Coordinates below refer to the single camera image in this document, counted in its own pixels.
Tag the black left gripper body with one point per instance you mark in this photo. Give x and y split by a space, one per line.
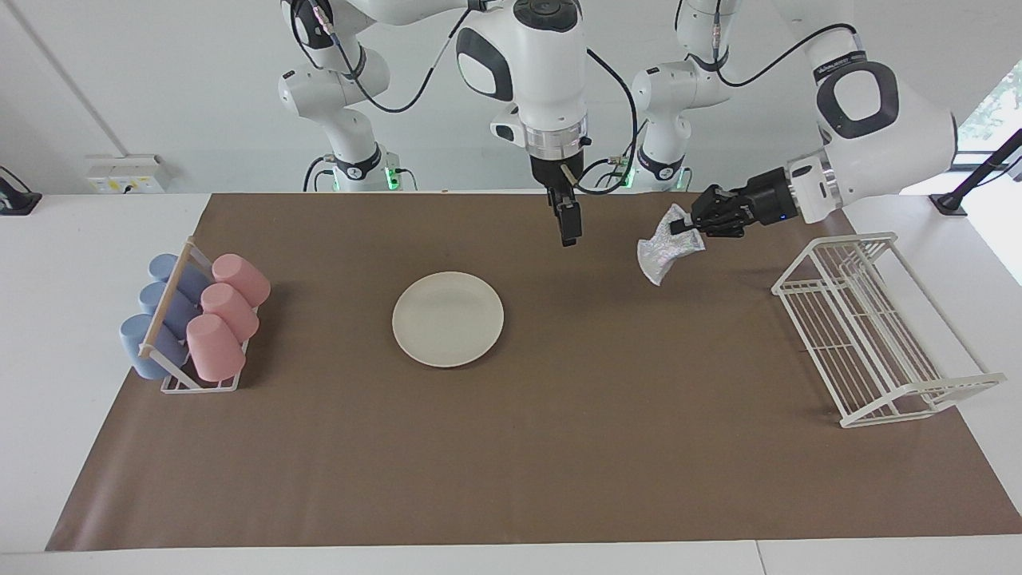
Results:
762 204

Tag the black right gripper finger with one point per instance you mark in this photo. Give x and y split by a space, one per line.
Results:
570 224
553 204

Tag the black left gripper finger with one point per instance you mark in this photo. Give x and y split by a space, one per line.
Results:
707 229
709 204

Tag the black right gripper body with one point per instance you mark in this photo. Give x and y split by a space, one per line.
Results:
559 176

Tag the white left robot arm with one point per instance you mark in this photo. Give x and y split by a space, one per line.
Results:
886 120

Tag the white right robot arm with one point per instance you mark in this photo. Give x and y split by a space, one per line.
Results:
535 72

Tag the cream round plate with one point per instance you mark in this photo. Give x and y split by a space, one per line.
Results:
447 319

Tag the brown table mat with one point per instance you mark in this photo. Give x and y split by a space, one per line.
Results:
519 447

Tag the pink plastic cup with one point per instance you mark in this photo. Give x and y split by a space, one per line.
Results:
214 351
242 278
230 311

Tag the blue plastic cup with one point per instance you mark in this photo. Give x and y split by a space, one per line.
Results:
168 267
160 303
140 347

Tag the white cup rack wooden bar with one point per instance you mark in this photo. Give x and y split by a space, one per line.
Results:
168 299

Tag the white wall power outlet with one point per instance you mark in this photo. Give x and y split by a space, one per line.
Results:
126 174

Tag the black clamp mount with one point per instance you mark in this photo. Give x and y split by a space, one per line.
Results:
16 200

